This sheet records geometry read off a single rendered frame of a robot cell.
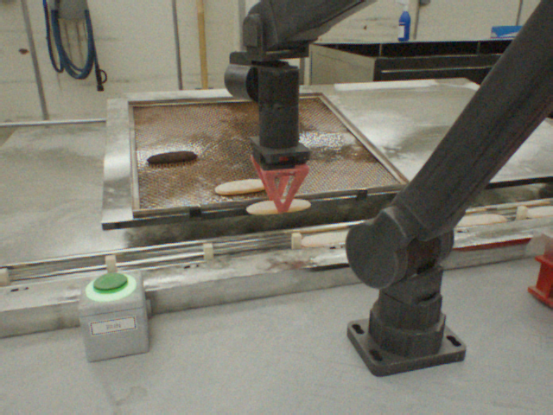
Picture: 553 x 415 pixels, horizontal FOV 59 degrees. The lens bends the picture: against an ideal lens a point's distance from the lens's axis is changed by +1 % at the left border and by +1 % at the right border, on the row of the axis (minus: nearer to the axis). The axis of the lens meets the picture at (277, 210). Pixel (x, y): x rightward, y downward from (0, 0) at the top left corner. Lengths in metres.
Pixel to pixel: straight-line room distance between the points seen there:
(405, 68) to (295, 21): 2.10
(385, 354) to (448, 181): 0.22
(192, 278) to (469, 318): 0.37
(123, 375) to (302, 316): 0.23
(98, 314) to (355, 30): 4.35
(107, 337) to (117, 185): 0.38
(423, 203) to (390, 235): 0.05
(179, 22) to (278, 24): 3.76
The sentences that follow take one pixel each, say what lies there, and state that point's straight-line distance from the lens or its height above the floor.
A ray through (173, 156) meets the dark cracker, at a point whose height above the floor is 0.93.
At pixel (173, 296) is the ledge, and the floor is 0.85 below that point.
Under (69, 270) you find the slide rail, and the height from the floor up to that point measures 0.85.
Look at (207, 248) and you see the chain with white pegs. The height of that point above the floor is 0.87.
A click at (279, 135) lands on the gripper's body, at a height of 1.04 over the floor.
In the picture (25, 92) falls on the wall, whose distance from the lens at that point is 4.50.
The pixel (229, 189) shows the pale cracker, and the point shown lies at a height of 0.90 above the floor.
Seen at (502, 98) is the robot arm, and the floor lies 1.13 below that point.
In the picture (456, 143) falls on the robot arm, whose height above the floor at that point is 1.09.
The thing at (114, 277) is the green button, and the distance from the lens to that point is 0.62.
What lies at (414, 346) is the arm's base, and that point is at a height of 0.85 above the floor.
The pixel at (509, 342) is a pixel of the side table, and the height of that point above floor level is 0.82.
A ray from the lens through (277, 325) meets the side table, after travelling 0.65.
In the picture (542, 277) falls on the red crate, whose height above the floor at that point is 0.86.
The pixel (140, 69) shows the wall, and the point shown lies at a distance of 4.39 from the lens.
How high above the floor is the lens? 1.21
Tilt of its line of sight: 23 degrees down
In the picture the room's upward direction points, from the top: straight up
